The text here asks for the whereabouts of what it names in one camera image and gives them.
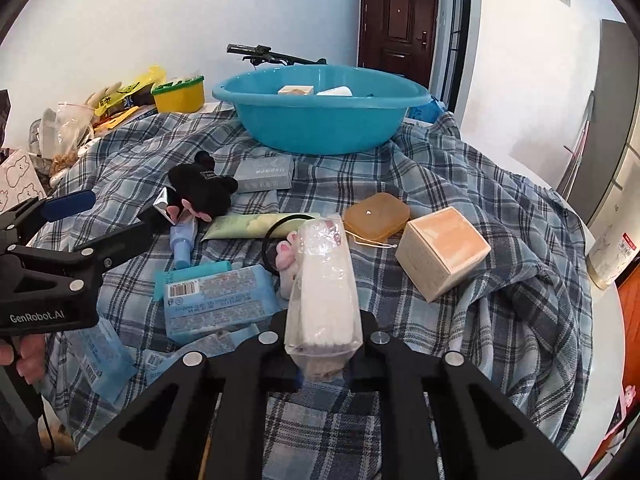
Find blue bag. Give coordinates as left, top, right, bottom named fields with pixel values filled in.
left=407, top=95, right=448, bottom=123

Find beige plush rabbit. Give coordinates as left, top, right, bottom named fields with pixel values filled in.
left=85, top=81, right=123, bottom=108

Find blue plastic basin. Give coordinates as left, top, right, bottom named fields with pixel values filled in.
left=212, top=65, right=431, bottom=156

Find white round desktop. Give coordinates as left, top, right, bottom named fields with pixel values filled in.
left=402, top=117, right=627, bottom=466

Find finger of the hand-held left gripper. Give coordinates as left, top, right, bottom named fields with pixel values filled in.
left=65, top=210, right=171, bottom=293
left=0, top=190, right=97, bottom=256

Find light blue mask pack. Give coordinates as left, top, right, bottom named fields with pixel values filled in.
left=65, top=317, right=140, bottom=403
left=145, top=325, right=261, bottom=373

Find black bicycle handlebar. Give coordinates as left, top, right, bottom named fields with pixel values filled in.
left=226, top=43, right=328, bottom=67

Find orange snack packet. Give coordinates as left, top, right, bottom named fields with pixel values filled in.
left=92, top=105, right=146, bottom=136

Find small blue bottle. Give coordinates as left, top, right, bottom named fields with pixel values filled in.
left=169, top=217, right=198, bottom=270

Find grey flat box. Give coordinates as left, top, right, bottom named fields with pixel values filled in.
left=234, top=154, right=295, bottom=195

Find clear packet of cotton pads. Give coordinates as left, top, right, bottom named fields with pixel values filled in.
left=284, top=214, right=363, bottom=383

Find black framed glass door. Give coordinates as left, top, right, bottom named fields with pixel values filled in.
left=442, top=0, right=473, bottom=111

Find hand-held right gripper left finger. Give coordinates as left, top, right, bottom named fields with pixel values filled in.
left=40, top=310, right=301, bottom=480

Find pale green tube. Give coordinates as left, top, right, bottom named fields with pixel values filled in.
left=200, top=212, right=321, bottom=241

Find bear print tissue pack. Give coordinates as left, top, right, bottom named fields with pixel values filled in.
left=0, top=147, right=48, bottom=213

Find person's left hand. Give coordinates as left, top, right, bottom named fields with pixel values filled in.
left=0, top=332, right=47, bottom=386

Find blue plaid cloth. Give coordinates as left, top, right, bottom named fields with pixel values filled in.
left=30, top=102, right=601, bottom=480

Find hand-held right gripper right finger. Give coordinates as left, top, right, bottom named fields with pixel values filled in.
left=345, top=310, right=581, bottom=480

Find white box pink figure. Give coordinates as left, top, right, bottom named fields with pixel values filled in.
left=592, top=385, right=640, bottom=466

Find pink grey mop handles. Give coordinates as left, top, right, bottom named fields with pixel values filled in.
left=562, top=90, right=596, bottom=196

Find clear bag of nuts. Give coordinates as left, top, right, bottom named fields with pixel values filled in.
left=30, top=102, right=96, bottom=173

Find black hair band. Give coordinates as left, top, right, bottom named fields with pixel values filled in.
left=261, top=214, right=313, bottom=277

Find black plush toy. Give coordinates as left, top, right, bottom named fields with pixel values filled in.
left=166, top=151, right=240, bottom=223

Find amber plastic case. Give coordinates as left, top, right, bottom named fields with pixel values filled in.
left=342, top=192, right=411, bottom=242

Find yellow plastic bag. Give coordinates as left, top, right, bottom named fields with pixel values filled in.
left=95, top=65, right=167, bottom=117

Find gold refrigerator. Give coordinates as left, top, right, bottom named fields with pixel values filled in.
left=557, top=19, right=640, bottom=231

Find orange chair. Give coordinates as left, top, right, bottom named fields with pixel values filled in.
left=617, top=265, right=640, bottom=376

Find white pink plush toy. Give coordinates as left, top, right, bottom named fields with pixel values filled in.
left=275, top=230, right=303, bottom=301

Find floral white thermos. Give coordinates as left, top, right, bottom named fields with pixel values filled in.
left=586, top=200, right=640, bottom=291

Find blue wet wipes pack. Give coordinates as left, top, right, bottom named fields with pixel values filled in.
left=154, top=261, right=281, bottom=345

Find peach cube box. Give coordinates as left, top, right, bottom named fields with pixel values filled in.
left=395, top=207, right=492, bottom=303

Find brown entrance door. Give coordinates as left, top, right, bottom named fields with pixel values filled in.
left=357, top=0, right=441, bottom=88

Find yellow container green lid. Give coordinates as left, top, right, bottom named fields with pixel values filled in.
left=151, top=75, right=206, bottom=114

